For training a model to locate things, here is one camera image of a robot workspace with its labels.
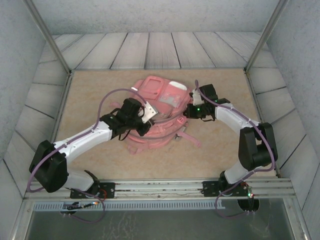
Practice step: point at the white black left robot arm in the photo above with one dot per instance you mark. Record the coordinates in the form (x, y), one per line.
(82, 142)

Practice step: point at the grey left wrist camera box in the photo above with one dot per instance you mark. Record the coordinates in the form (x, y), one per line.
(150, 112)

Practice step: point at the pink student backpack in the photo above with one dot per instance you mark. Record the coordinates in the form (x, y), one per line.
(162, 100)

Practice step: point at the aluminium frame post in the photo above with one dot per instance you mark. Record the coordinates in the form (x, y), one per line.
(265, 37)
(50, 37)

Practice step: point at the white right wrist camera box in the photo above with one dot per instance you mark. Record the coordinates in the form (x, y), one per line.
(197, 97)

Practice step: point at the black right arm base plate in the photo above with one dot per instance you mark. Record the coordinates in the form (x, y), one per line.
(210, 188)

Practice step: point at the aluminium front rail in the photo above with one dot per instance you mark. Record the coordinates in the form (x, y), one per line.
(162, 186)

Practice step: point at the aluminium side rail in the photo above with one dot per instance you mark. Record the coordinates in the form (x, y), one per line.
(63, 100)
(255, 100)

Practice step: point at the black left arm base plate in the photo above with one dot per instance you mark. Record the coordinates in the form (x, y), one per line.
(110, 190)

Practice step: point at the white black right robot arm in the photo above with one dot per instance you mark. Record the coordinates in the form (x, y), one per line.
(237, 120)

